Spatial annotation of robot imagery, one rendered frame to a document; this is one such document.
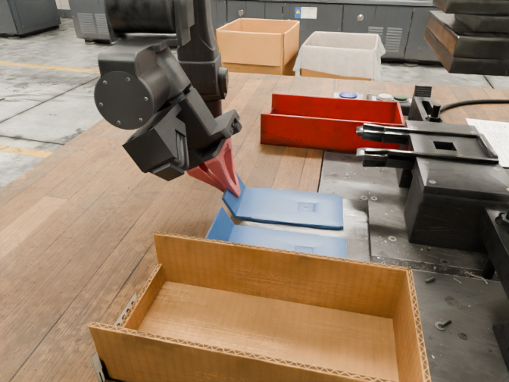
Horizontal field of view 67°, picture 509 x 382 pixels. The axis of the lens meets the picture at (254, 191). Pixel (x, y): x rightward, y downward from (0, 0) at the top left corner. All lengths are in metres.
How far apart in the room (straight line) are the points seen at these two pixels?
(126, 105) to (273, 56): 2.42
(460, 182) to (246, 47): 2.41
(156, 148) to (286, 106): 0.47
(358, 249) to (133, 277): 0.26
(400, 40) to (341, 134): 4.38
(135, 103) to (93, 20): 5.89
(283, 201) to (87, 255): 0.25
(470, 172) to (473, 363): 0.22
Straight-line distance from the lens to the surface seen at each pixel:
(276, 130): 0.71
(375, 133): 0.60
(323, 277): 0.39
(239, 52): 2.84
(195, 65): 0.68
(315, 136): 0.71
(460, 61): 0.46
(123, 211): 0.57
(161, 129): 0.39
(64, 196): 0.64
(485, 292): 0.50
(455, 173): 0.52
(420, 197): 0.49
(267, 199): 0.53
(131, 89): 0.39
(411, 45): 5.08
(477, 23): 0.48
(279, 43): 2.76
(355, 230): 0.49
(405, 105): 0.90
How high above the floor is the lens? 1.22
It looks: 32 degrees down
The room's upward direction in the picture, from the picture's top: straight up
